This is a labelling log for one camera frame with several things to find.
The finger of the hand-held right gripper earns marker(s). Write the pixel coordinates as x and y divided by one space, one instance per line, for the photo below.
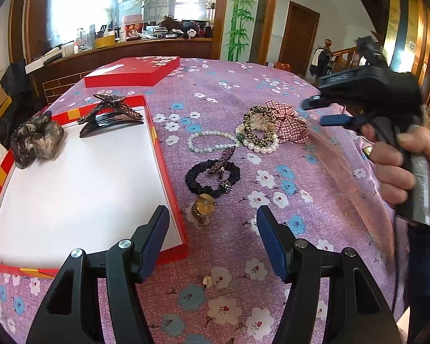
313 102
335 119

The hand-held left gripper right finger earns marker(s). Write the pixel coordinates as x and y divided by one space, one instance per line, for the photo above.
270 243

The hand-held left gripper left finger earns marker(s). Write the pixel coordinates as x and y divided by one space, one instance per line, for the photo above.
154 243

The red plaid scrunchie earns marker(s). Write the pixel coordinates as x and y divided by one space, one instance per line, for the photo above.
290 123

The gold round brooch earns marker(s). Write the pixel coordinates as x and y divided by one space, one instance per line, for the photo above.
202 206

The leopard print scrunchie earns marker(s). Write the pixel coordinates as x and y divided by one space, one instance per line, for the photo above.
251 134

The black beaded scrunchie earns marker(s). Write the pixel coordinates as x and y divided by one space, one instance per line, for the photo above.
197 182

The red box tray white inside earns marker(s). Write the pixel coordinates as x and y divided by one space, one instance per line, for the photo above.
79 193

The purple rhinestone leaf hair clip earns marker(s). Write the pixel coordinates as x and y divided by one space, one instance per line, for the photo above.
222 163

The person's right forearm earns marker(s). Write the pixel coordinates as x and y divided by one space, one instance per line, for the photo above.
426 276

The person's right hand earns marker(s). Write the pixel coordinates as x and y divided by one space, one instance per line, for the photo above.
394 179

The dark jacket on railing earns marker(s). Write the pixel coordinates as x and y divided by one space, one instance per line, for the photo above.
320 62

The wooden stair railing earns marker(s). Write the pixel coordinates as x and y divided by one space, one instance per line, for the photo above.
344 57

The brown wooden door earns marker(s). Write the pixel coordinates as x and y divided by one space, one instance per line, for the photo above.
299 39

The small beige scrap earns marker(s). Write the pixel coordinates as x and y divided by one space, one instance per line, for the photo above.
208 281

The purple floral tablecloth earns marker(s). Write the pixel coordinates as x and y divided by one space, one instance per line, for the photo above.
236 89

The black starfish hair claw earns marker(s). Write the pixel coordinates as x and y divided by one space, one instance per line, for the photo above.
109 113

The grey brown scrunchie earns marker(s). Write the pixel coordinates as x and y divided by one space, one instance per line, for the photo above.
36 139

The red box lid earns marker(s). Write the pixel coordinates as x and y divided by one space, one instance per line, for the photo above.
129 73

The wooden counter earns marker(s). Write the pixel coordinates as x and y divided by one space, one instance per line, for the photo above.
129 52

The yellow box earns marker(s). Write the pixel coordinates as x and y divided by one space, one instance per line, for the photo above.
105 41

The flat white box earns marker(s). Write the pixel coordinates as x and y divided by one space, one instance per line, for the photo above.
43 62

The green bamboo wall painting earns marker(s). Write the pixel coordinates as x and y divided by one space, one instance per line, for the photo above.
240 18

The large wall mirror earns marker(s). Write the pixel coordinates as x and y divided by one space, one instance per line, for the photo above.
93 3

